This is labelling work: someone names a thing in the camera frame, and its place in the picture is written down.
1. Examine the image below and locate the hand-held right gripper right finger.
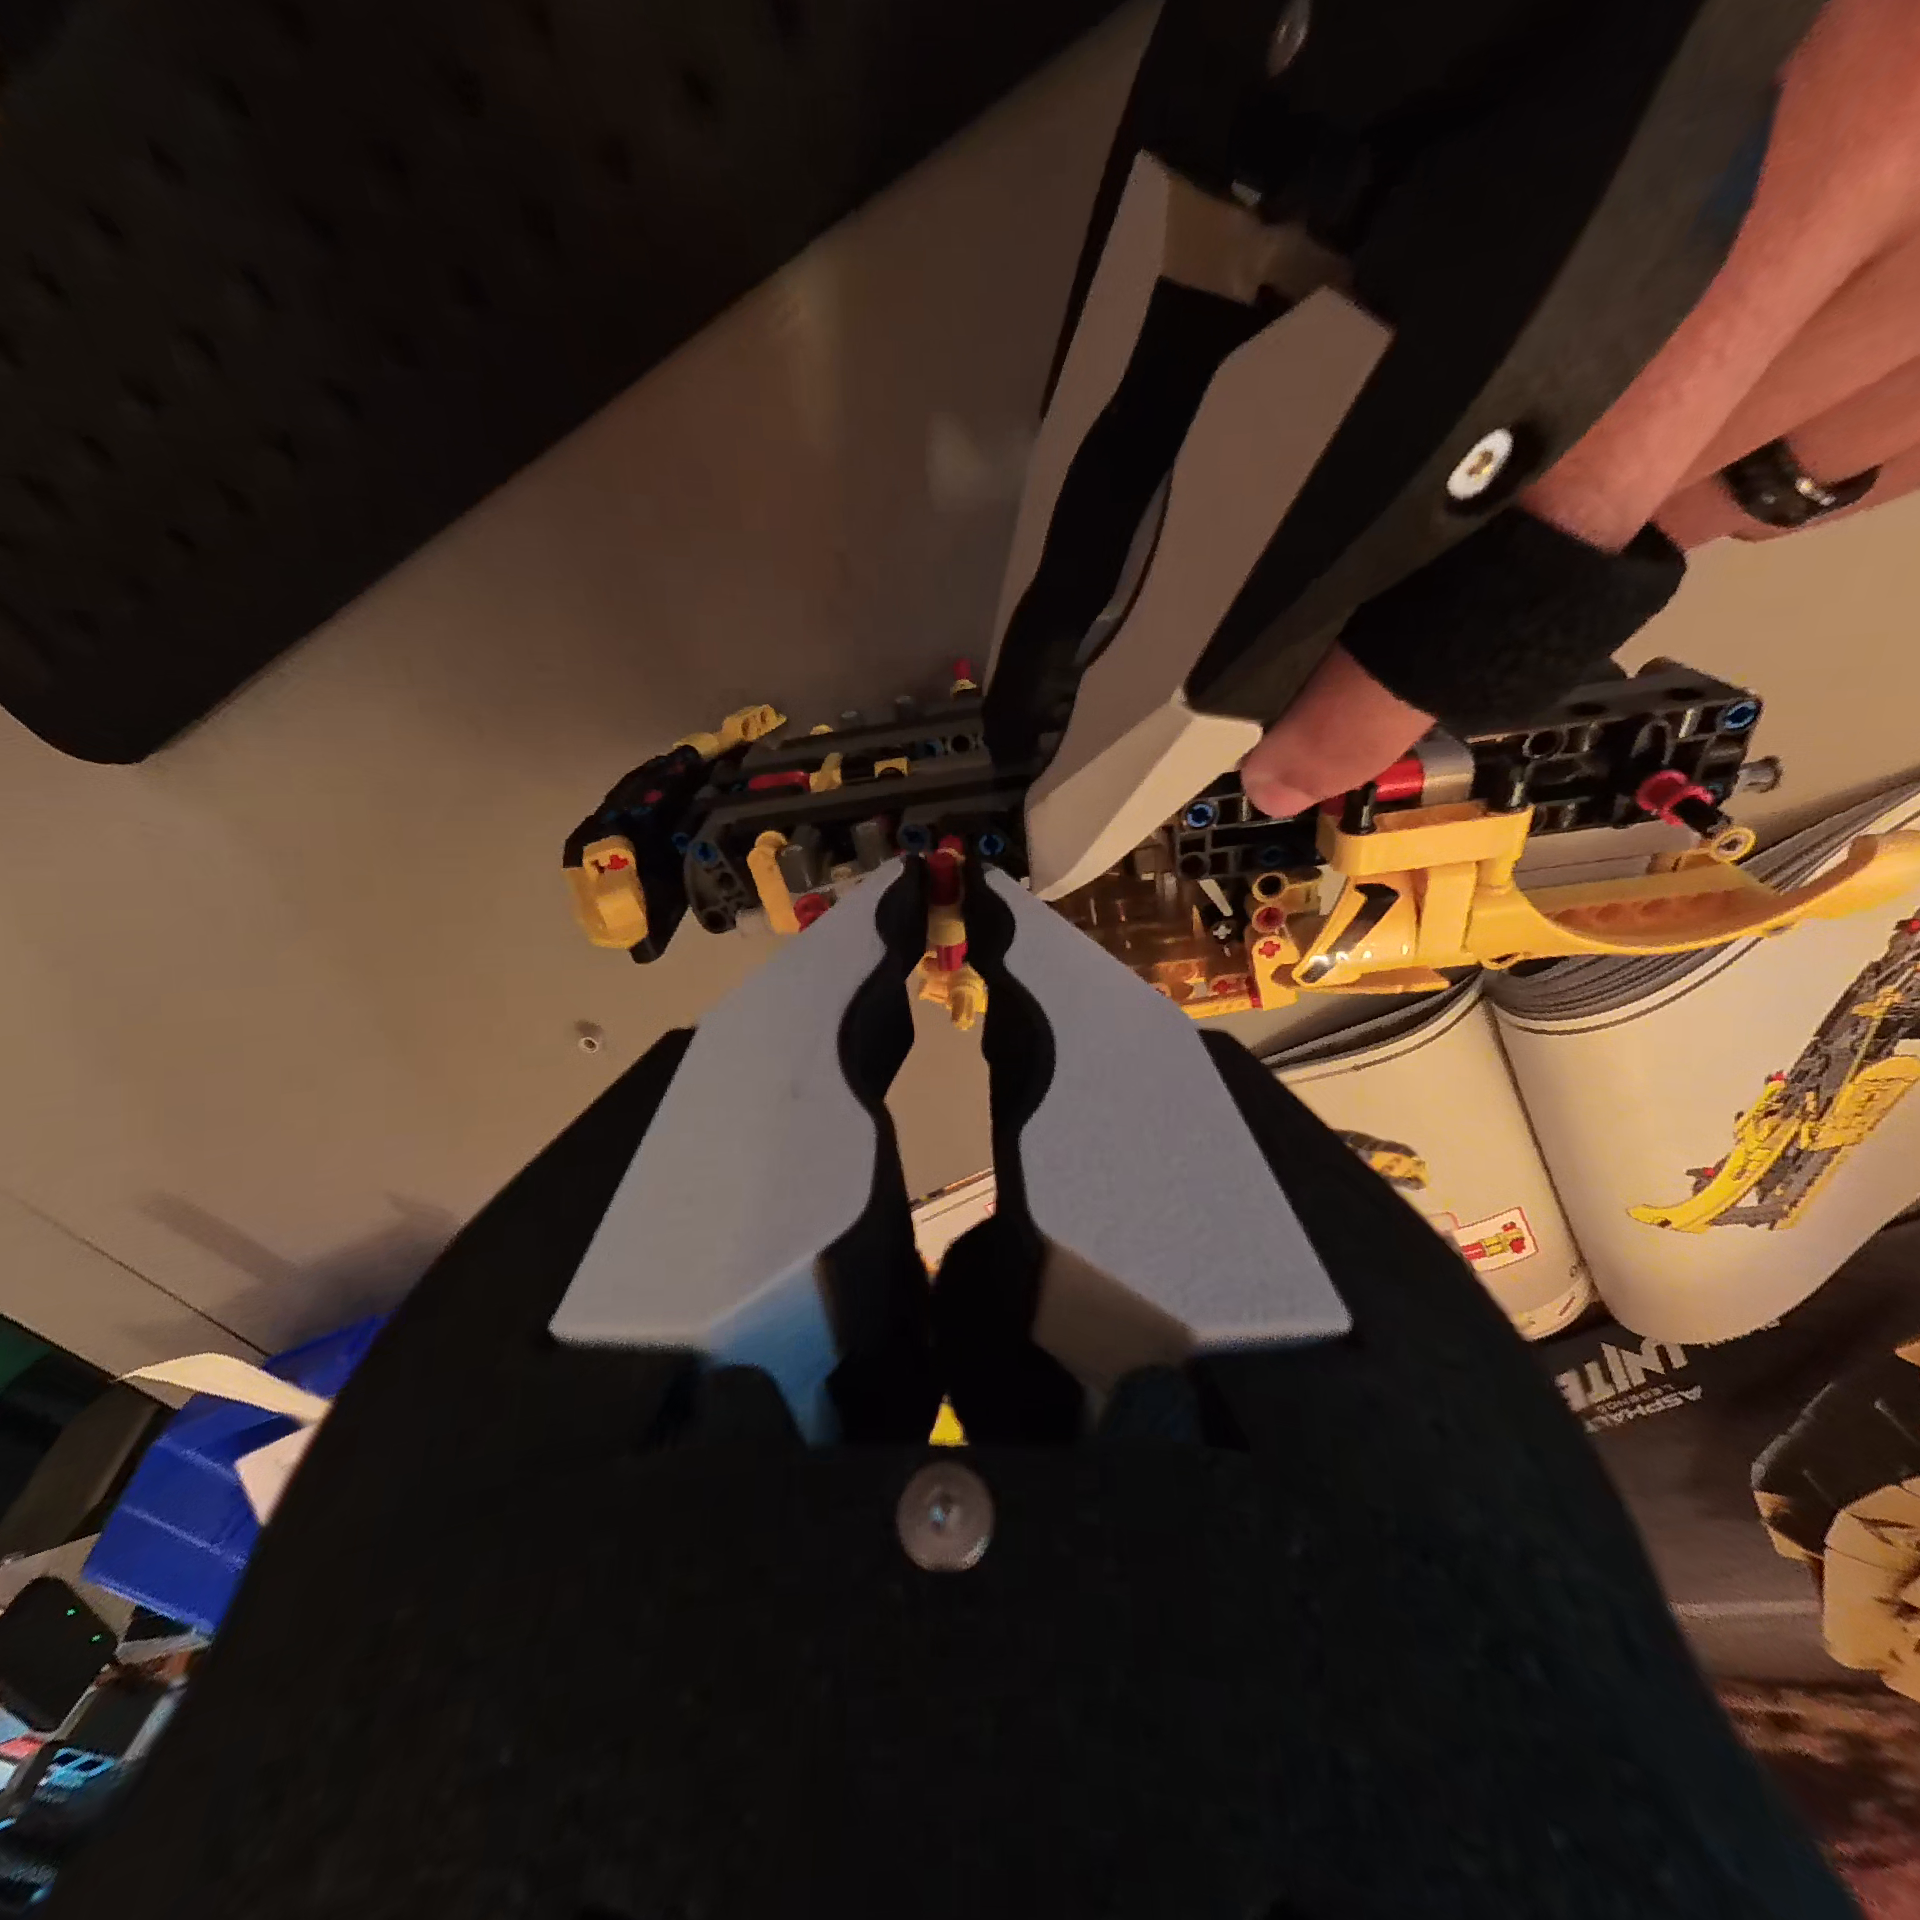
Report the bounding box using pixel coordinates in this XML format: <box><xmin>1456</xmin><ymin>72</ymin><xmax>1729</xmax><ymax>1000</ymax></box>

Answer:
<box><xmin>957</xmin><ymin>867</ymin><xmax>1354</xmax><ymax>1393</ymax></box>

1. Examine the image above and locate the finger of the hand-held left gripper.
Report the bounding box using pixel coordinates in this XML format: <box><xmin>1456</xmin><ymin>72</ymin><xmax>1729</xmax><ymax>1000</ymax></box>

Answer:
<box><xmin>1023</xmin><ymin>285</ymin><xmax>1401</xmax><ymax>906</ymax></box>
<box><xmin>977</xmin><ymin>151</ymin><xmax>1268</xmax><ymax>784</ymax></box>

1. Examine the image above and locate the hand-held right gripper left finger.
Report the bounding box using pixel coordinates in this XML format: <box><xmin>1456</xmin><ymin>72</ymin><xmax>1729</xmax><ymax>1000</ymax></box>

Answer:
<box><xmin>545</xmin><ymin>861</ymin><xmax>935</xmax><ymax>1444</ymax></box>

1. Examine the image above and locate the yellow black brick car model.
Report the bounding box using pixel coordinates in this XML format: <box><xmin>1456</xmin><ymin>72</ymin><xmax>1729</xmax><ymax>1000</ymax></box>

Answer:
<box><xmin>562</xmin><ymin>652</ymin><xmax>1920</xmax><ymax>1037</ymax></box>

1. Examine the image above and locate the grey desk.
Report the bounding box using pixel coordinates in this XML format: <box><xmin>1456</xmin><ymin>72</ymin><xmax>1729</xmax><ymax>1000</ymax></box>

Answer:
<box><xmin>0</xmin><ymin>29</ymin><xmax>1920</xmax><ymax>1397</ymax></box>

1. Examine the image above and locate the person's left hand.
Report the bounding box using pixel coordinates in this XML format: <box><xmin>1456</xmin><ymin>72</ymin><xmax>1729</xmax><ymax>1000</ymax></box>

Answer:
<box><xmin>1240</xmin><ymin>0</ymin><xmax>1920</xmax><ymax>824</ymax></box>

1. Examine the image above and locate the open instruction booklet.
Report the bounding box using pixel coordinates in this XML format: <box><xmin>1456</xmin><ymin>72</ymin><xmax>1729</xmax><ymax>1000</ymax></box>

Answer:
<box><xmin>1258</xmin><ymin>787</ymin><xmax>1920</xmax><ymax>1346</ymax></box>

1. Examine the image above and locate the white paper sheet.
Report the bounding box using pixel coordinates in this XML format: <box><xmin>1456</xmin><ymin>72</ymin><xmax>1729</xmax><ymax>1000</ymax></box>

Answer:
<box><xmin>116</xmin><ymin>1352</ymin><xmax>336</xmax><ymax>1520</ymax></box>

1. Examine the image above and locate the blue plastic bin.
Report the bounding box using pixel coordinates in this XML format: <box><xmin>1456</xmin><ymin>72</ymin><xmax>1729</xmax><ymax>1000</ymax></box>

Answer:
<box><xmin>81</xmin><ymin>1312</ymin><xmax>396</xmax><ymax>1641</ymax></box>

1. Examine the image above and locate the black dimpled chair armrest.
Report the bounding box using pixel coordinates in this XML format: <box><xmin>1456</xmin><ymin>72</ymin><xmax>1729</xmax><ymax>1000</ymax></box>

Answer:
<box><xmin>0</xmin><ymin>0</ymin><xmax>1157</xmax><ymax>770</ymax></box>

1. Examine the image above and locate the dark toy car set box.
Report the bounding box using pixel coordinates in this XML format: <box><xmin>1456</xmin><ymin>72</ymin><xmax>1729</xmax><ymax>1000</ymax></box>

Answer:
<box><xmin>1545</xmin><ymin>1317</ymin><xmax>1920</xmax><ymax>1920</ymax></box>

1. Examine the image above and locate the black finger ring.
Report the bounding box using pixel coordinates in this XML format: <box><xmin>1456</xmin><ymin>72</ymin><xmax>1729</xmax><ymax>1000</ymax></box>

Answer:
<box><xmin>1721</xmin><ymin>448</ymin><xmax>1881</xmax><ymax>530</ymax></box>

